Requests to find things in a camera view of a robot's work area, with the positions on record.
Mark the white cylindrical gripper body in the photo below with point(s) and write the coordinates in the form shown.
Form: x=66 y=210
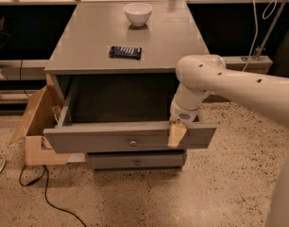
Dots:
x=183 y=114

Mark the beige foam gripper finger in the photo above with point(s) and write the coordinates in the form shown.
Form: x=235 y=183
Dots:
x=177 y=131

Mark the grey top drawer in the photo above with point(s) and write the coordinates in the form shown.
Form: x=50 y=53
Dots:
x=113 y=113

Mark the grey drawer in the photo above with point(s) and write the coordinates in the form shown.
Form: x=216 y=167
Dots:
x=113 y=113
x=128 y=160

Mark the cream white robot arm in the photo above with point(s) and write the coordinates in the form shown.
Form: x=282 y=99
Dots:
x=200 y=75

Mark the grey drawer cabinet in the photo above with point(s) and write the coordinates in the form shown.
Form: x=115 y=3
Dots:
x=170 y=34

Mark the grey bottom drawer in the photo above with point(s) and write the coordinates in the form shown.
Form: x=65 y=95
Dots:
x=128 y=160

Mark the open cardboard box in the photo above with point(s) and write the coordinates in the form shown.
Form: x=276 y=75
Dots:
x=37 y=117

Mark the white ceramic bowl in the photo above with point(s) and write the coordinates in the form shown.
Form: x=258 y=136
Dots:
x=138 y=13

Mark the green printed snack bag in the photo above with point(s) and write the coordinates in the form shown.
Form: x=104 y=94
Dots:
x=57 y=112

